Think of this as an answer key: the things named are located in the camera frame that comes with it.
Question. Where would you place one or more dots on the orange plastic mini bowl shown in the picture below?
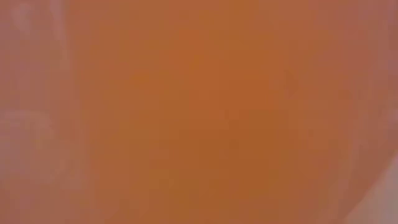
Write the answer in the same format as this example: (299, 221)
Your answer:
(199, 112)

